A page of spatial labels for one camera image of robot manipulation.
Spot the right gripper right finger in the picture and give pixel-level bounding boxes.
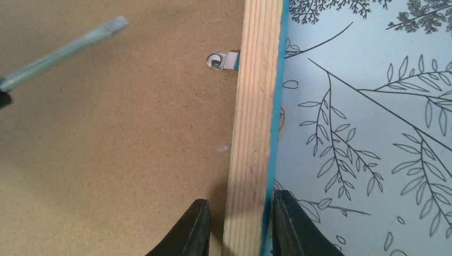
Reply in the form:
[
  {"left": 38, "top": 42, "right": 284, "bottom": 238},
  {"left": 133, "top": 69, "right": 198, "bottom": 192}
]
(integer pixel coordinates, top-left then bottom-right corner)
[{"left": 272, "top": 190, "right": 343, "bottom": 256}]

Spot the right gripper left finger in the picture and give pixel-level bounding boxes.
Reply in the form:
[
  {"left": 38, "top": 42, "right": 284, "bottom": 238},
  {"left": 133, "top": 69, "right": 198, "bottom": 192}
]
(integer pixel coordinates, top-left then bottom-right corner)
[{"left": 146, "top": 199, "right": 211, "bottom": 256}]

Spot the teal wooden picture frame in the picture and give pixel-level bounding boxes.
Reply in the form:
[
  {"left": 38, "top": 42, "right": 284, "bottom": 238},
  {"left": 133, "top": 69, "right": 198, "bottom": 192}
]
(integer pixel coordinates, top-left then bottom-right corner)
[{"left": 221, "top": 1, "right": 288, "bottom": 255}]

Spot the yellow black screwdriver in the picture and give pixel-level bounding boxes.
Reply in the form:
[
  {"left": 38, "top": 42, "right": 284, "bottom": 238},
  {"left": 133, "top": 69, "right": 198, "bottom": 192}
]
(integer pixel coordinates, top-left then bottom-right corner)
[{"left": 1, "top": 16, "right": 128, "bottom": 108}]

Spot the floral patterned table mat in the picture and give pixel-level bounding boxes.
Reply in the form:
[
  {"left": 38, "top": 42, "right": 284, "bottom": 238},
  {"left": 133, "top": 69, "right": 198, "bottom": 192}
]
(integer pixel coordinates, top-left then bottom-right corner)
[{"left": 273, "top": 1, "right": 451, "bottom": 255}]

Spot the silver metal retaining tab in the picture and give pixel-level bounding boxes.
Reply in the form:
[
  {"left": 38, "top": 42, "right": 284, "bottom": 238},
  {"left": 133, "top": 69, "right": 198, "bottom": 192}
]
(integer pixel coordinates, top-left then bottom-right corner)
[{"left": 206, "top": 51, "right": 240, "bottom": 71}]

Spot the brown frame backing board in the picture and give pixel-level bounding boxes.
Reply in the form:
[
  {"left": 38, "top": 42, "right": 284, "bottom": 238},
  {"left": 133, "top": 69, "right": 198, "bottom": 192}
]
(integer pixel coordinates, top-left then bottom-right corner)
[{"left": 1, "top": 1, "right": 245, "bottom": 255}]

